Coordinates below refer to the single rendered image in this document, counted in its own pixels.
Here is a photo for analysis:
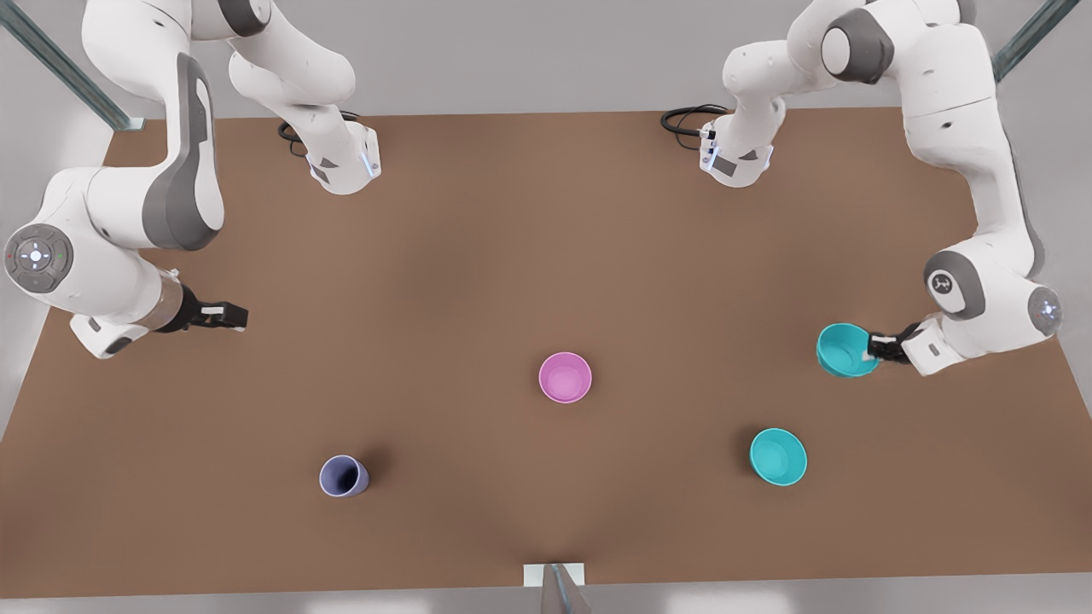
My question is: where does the teal bowl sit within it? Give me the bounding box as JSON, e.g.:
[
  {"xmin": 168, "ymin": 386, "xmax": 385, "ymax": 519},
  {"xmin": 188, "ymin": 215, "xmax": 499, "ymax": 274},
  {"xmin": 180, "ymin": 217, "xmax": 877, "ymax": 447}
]
[
  {"xmin": 749, "ymin": 428, "xmax": 808, "ymax": 487},
  {"xmin": 816, "ymin": 323, "xmax": 880, "ymax": 379}
]

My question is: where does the pink bowl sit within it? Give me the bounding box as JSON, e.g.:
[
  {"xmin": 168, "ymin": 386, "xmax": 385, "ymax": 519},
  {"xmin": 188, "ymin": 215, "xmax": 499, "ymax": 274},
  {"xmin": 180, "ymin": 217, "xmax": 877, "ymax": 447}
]
[{"xmin": 538, "ymin": 352, "xmax": 593, "ymax": 404}]

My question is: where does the lavender cup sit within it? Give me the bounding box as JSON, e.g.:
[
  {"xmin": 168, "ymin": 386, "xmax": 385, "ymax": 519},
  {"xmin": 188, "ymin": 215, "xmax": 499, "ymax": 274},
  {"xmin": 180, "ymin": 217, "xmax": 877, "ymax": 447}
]
[{"xmin": 319, "ymin": 455, "xmax": 371, "ymax": 498}]

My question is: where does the black cable loop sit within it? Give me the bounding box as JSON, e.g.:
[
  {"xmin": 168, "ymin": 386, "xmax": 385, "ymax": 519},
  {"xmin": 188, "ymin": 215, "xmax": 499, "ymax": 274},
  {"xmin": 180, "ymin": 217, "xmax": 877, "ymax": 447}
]
[
  {"xmin": 660, "ymin": 104, "xmax": 731, "ymax": 152},
  {"xmin": 277, "ymin": 111, "xmax": 362, "ymax": 158}
]

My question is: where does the silver frame post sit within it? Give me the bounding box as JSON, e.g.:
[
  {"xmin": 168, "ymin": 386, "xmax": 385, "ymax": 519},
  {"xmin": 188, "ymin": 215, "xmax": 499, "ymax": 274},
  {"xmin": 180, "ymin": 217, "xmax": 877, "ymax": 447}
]
[
  {"xmin": 523, "ymin": 562, "xmax": 592, "ymax": 614},
  {"xmin": 0, "ymin": 0, "xmax": 145, "ymax": 131},
  {"xmin": 992, "ymin": 0, "xmax": 1081, "ymax": 84}
]

